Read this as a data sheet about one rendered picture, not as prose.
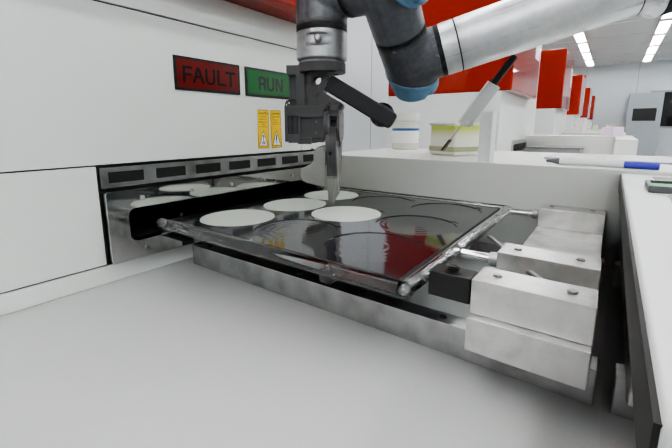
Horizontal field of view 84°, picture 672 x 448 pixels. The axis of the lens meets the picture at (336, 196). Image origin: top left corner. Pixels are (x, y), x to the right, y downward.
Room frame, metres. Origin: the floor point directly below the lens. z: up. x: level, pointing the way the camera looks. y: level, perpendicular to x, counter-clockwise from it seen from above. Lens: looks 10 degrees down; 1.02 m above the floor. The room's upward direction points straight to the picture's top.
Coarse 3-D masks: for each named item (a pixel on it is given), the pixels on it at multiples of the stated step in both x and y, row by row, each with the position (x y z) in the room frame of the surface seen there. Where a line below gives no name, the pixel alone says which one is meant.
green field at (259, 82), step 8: (248, 72) 0.67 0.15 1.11; (256, 72) 0.68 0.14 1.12; (264, 72) 0.70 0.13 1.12; (248, 80) 0.67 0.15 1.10; (256, 80) 0.68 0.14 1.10; (264, 80) 0.70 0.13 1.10; (272, 80) 0.71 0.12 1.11; (280, 80) 0.73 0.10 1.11; (288, 80) 0.75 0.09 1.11; (248, 88) 0.66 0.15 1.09; (256, 88) 0.68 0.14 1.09; (264, 88) 0.69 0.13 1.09; (272, 88) 0.71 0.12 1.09; (280, 88) 0.73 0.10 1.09; (288, 88) 0.75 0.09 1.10; (288, 96) 0.75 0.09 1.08
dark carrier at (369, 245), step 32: (192, 224) 0.47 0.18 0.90; (256, 224) 0.47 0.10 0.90; (288, 224) 0.47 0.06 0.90; (320, 224) 0.47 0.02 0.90; (352, 224) 0.47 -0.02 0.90; (384, 224) 0.47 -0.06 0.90; (416, 224) 0.47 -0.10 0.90; (448, 224) 0.47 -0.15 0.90; (320, 256) 0.34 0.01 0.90; (352, 256) 0.35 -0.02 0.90; (384, 256) 0.35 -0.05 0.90; (416, 256) 0.34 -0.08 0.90
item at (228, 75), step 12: (180, 60) 0.56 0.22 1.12; (192, 60) 0.58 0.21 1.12; (180, 72) 0.56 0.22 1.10; (192, 72) 0.58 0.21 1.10; (204, 72) 0.60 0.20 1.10; (216, 72) 0.61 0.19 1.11; (228, 72) 0.63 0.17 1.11; (180, 84) 0.56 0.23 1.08; (192, 84) 0.58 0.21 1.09; (204, 84) 0.59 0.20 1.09; (216, 84) 0.61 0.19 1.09; (228, 84) 0.63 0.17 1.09
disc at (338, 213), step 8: (328, 208) 0.56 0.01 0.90; (336, 208) 0.56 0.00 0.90; (344, 208) 0.56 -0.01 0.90; (352, 208) 0.56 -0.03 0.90; (360, 208) 0.56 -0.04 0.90; (368, 208) 0.56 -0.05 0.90; (320, 216) 0.51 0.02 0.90; (328, 216) 0.51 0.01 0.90; (336, 216) 0.51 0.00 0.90; (344, 216) 0.51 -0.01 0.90; (352, 216) 0.51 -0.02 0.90; (360, 216) 0.51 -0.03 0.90; (368, 216) 0.51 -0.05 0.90; (376, 216) 0.51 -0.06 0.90
